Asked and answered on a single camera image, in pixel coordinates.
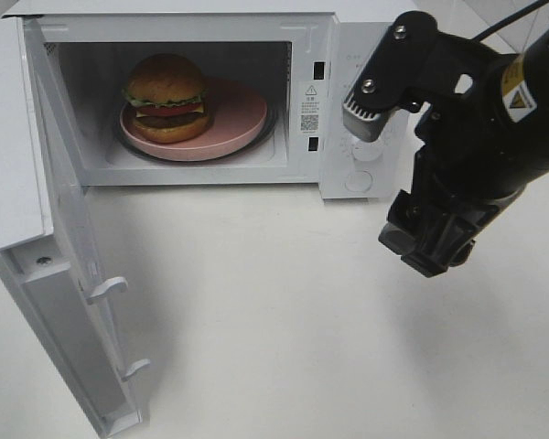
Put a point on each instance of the glass microwave turntable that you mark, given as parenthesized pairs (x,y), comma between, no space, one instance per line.
(232,128)

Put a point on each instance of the toy hamburger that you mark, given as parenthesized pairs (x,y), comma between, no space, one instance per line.
(167,93)

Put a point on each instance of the round white door button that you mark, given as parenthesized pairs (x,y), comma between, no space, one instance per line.
(359,181)

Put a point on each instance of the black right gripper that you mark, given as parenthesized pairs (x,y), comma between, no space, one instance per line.
(465,173)

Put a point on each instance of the white microwave door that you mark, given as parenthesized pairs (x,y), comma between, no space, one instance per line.
(49,261)

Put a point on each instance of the pink round plate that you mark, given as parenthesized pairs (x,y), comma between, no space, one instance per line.
(230,92)

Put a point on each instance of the lower white round knob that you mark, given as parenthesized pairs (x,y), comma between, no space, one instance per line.
(366,151)

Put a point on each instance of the white microwave oven body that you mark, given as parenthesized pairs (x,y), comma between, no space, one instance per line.
(301,56)

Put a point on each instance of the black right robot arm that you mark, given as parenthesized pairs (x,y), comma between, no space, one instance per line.
(532,159)

